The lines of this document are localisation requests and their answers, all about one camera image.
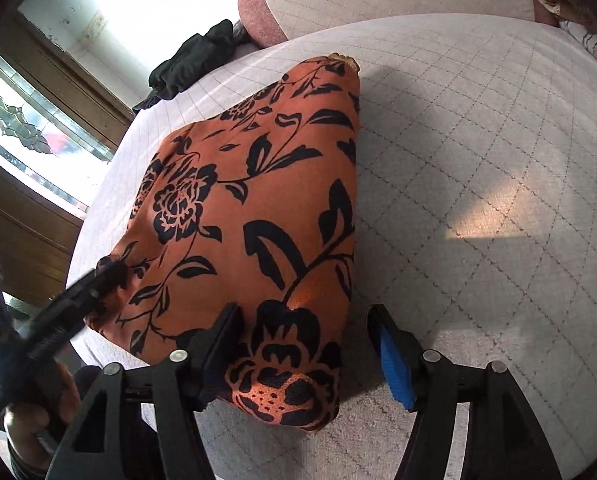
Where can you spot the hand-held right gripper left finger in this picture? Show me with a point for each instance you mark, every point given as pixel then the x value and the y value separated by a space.
pixel 218 350

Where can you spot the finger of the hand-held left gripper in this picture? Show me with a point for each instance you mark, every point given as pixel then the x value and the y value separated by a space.
pixel 106 275
pixel 58 335

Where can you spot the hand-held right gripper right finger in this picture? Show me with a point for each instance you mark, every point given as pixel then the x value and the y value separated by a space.
pixel 396 360

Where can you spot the orange floral shirt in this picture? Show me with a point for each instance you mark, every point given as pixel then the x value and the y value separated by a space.
pixel 258 200

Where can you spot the person's left forearm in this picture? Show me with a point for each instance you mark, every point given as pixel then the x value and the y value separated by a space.
pixel 26 467

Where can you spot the black clothes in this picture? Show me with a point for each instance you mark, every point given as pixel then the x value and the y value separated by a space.
pixel 193 60

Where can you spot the person's left hand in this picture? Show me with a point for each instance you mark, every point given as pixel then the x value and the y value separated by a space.
pixel 28 422

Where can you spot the wooden cabinet with glass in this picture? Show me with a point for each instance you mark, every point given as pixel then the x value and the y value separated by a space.
pixel 28 240

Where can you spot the stained glass window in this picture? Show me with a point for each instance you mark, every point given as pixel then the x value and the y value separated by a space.
pixel 23 125

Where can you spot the quilted bed cover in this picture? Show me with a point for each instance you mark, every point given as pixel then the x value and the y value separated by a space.
pixel 478 160

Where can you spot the pink quilted bolster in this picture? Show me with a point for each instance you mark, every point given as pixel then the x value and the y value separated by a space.
pixel 378 0

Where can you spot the striped floral cushion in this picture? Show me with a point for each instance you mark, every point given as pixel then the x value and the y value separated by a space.
pixel 595 42

